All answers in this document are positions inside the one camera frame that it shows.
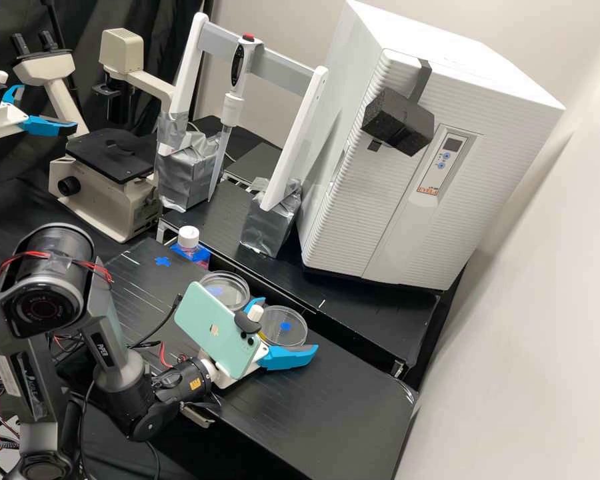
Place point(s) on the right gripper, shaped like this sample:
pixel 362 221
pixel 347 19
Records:
pixel 230 383

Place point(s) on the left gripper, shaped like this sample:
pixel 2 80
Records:
pixel 2 122

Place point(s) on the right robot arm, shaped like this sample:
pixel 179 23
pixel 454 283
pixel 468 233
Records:
pixel 40 305

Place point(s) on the petri dish lid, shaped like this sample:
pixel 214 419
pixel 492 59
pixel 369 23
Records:
pixel 287 327

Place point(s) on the petri dish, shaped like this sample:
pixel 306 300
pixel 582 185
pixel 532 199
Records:
pixel 227 290

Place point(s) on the blue bottle holder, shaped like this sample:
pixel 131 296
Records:
pixel 197 256

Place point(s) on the cream microscope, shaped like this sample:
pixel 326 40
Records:
pixel 105 190

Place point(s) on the small bottle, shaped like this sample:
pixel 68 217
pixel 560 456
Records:
pixel 189 239

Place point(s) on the incubator door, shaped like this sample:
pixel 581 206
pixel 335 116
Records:
pixel 380 200

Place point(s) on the white pipette stand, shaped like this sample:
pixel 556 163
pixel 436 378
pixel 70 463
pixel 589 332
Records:
pixel 290 150

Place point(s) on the pipette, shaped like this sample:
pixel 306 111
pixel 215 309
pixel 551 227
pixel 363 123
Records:
pixel 232 110

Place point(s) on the white incubator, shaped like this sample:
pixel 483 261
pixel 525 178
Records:
pixel 470 55

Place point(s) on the right wrist camera phone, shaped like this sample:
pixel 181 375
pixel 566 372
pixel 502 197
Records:
pixel 215 325

